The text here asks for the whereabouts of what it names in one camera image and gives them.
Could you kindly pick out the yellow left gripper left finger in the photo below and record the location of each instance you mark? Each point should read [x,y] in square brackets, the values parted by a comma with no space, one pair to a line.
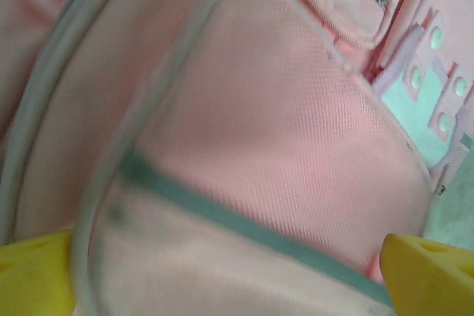
[33,279]

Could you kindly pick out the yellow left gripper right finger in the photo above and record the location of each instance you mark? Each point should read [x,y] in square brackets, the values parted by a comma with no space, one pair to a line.
[429,282]

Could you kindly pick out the pink school backpack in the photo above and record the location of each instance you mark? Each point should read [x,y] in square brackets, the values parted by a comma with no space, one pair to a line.
[240,127]

